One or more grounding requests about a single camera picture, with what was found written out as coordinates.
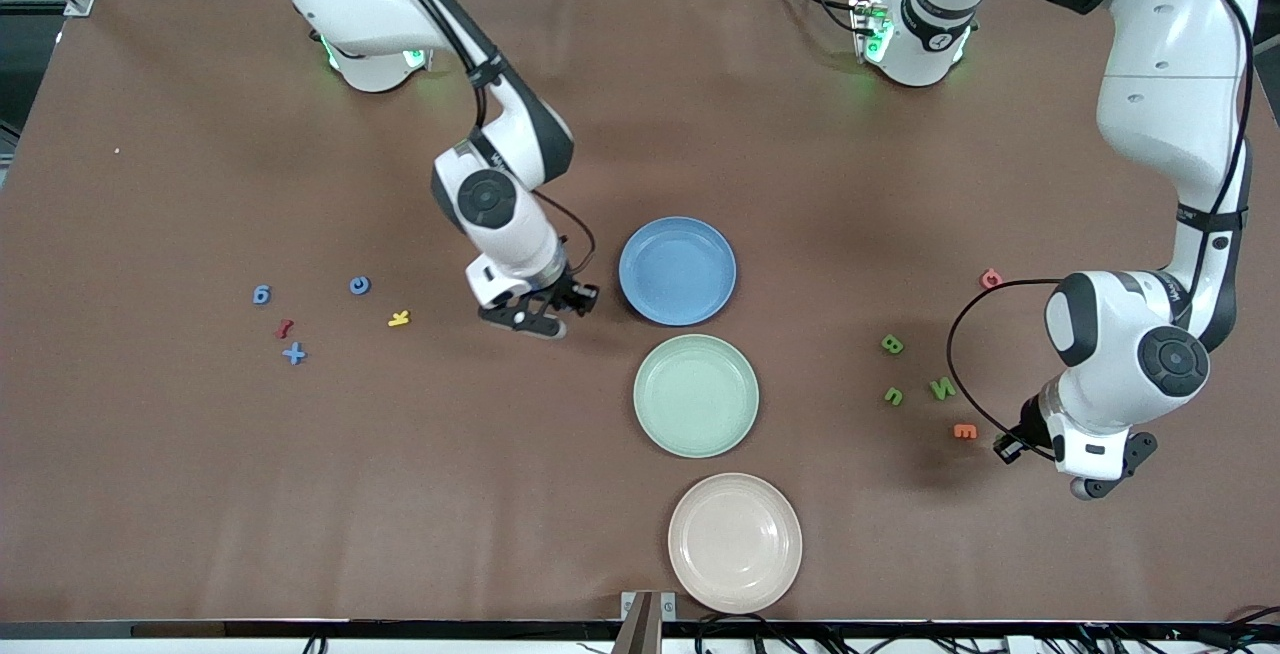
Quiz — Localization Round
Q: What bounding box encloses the blue plate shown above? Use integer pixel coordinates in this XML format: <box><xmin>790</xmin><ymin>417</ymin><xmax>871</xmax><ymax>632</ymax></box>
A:
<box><xmin>618</xmin><ymin>216</ymin><xmax>738</xmax><ymax>327</ymax></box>

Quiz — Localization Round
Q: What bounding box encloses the pale green plate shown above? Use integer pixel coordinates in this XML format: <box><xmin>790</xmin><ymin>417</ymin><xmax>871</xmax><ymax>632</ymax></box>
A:
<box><xmin>633</xmin><ymin>334</ymin><xmax>760</xmax><ymax>459</ymax></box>

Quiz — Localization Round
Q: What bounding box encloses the brown table mat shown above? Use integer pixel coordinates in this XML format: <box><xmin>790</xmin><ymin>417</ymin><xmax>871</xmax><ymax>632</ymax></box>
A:
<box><xmin>0</xmin><ymin>0</ymin><xmax>1280</xmax><ymax>625</ymax></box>

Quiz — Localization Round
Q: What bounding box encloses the pale pink plate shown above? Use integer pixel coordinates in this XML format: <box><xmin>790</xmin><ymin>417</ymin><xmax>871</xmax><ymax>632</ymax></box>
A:
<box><xmin>668</xmin><ymin>473</ymin><xmax>803</xmax><ymax>615</ymax></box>

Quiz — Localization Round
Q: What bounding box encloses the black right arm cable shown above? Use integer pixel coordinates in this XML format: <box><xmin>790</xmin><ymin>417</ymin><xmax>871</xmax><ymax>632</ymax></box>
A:
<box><xmin>365</xmin><ymin>0</ymin><xmax>598</xmax><ymax>280</ymax></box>

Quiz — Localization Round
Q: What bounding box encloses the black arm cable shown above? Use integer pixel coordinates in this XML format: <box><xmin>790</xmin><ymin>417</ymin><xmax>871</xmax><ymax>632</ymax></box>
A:
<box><xmin>365</xmin><ymin>0</ymin><xmax>598</xmax><ymax>280</ymax></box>
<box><xmin>945</xmin><ymin>0</ymin><xmax>1256</xmax><ymax>463</ymax></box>

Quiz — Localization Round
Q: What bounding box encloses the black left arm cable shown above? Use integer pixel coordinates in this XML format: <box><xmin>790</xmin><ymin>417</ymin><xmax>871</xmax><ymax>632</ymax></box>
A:
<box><xmin>945</xmin><ymin>0</ymin><xmax>1256</xmax><ymax>463</ymax></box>

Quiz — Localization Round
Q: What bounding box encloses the grey metal bracket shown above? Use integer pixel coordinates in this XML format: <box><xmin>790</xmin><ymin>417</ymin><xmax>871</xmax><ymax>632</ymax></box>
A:
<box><xmin>620</xmin><ymin>590</ymin><xmax>678</xmax><ymax>654</ymax></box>

